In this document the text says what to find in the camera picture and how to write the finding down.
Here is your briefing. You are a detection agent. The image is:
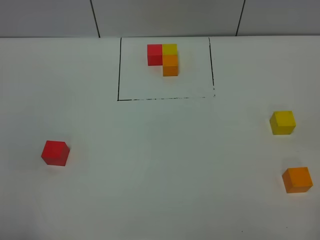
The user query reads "template orange cube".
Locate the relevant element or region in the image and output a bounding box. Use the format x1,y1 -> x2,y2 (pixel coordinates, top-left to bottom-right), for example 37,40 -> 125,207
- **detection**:
162,54 -> 179,77

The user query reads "template red cube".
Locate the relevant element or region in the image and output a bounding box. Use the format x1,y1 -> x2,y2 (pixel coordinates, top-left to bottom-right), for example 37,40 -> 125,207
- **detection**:
147,44 -> 163,66

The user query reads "template yellow cube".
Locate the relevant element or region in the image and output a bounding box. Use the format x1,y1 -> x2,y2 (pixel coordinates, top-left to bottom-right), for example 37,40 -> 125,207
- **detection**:
162,44 -> 178,56

